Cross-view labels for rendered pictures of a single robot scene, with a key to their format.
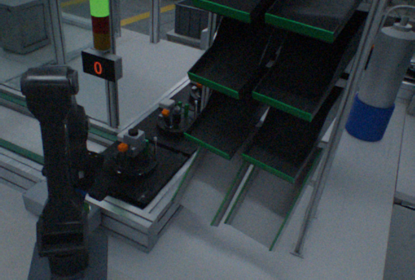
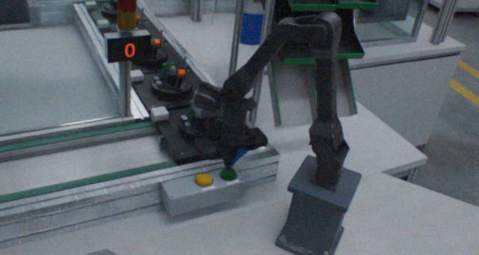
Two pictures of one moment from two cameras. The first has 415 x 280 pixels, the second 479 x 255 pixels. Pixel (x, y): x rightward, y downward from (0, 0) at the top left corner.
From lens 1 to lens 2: 1.10 m
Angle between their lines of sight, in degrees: 46
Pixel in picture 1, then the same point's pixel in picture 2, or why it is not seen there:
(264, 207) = not seen: hidden behind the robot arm
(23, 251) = (209, 244)
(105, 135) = (129, 126)
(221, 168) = (289, 83)
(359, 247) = not seen: hidden behind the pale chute
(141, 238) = (271, 170)
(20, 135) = (46, 177)
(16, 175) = (121, 200)
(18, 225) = (170, 235)
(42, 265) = (316, 190)
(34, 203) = (187, 199)
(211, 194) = (295, 105)
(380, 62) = not seen: outside the picture
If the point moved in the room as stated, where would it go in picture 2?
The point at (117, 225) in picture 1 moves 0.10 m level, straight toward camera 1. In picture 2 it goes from (248, 173) to (281, 185)
